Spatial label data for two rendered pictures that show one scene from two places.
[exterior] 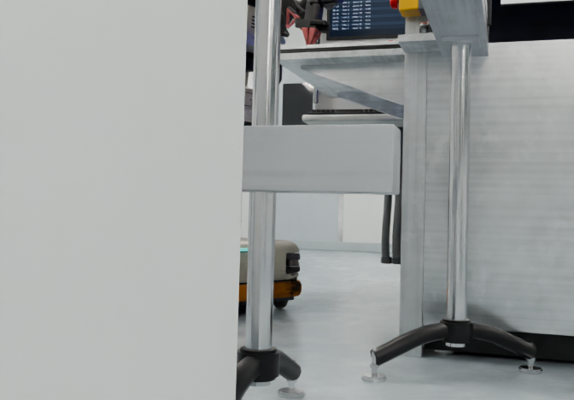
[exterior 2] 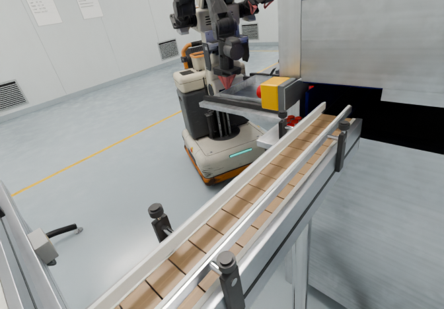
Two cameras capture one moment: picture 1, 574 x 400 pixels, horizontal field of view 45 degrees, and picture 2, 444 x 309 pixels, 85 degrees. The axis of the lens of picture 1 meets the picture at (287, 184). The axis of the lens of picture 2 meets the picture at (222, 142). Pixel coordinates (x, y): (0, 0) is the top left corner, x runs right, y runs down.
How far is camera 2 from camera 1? 1.61 m
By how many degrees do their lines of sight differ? 42
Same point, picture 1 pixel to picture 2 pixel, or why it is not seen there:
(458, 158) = (296, 267)
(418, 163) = not seen: hidden behind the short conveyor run
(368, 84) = (266, 125)
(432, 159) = not seen: hidden behind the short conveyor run
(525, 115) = (389, 210)
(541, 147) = (401, 238)
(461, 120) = (298, 247)
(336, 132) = not seen: outside the picture
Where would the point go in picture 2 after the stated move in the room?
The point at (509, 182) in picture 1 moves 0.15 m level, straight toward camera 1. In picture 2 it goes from (363, 245) to (347, 282)
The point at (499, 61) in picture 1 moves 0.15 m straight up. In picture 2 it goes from (369, 157) to (378, 103)
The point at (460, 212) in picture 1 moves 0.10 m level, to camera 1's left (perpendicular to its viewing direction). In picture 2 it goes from (298, 294) to (267, 283)
